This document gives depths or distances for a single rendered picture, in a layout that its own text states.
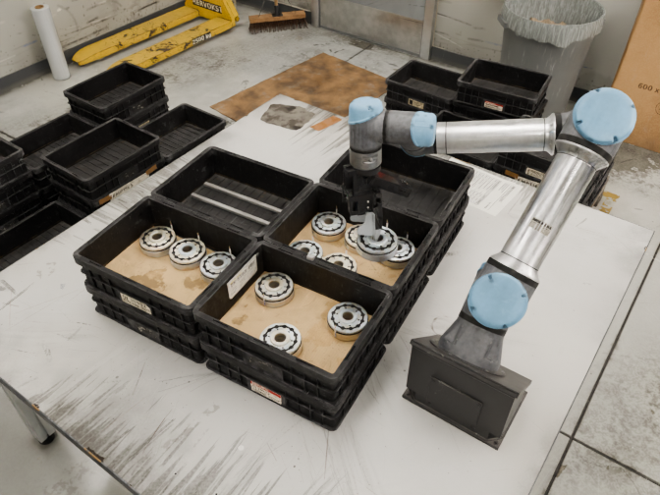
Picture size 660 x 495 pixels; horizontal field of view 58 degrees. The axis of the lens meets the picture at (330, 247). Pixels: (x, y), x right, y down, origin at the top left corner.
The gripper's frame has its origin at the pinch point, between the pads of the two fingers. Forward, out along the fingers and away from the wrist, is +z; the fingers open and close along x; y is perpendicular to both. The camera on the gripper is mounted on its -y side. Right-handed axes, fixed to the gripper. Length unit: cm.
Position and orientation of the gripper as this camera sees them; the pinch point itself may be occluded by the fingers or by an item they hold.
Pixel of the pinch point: (374, 233)
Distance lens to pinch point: 153.6
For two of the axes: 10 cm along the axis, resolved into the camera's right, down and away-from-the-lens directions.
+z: 0.4, 8.2, 5.7
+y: -9.7, 1.8, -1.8
